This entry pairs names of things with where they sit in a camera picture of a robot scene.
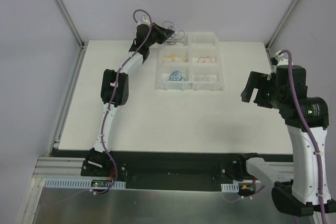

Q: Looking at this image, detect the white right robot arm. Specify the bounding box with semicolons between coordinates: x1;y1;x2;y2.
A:
236;65;335;217

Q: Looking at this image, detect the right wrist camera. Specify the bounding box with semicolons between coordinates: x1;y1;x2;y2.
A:
270;53;288;67

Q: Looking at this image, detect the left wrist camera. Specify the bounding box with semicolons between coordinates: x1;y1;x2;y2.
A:
137;17;151;26

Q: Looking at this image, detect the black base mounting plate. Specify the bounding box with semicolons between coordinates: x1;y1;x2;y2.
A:
80;150;258;191

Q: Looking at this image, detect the white cable duct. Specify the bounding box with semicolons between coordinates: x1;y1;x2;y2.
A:
220;183;239;193
44;178;126;190

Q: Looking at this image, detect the left aluminium frame post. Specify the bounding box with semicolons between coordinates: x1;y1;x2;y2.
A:
54;0;85;48

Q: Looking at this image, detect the white plastic compartment tray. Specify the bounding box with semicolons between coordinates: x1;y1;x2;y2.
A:
155;32;224;91

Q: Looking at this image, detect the blue wire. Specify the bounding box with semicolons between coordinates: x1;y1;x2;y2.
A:
167;70;186;82

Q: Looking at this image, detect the aluminium front rail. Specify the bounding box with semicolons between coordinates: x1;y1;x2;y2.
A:
33;155;318;183

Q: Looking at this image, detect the aluminium frame post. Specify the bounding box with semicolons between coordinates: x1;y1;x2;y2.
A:
265;0;301;52
54;0;85;48

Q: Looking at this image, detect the right white cable duct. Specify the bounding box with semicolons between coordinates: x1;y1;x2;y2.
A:
220;183;239;193

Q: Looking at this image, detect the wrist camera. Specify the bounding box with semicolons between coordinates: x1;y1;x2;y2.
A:
270;53;288;67
137;17;151;26

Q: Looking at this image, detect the left white cable duct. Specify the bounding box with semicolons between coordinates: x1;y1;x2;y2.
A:
44;178;126;190

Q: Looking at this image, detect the orange wire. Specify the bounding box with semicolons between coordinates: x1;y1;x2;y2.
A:
162;54;188;62

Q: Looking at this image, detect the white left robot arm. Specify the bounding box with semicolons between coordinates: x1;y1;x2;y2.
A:
86;23;174;176

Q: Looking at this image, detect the dark purple wire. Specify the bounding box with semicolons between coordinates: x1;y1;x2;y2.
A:
164;39;186;46
162;20;186;41

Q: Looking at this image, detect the right aluminium frame post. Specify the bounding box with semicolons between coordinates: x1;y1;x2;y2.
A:
265;0;301;52

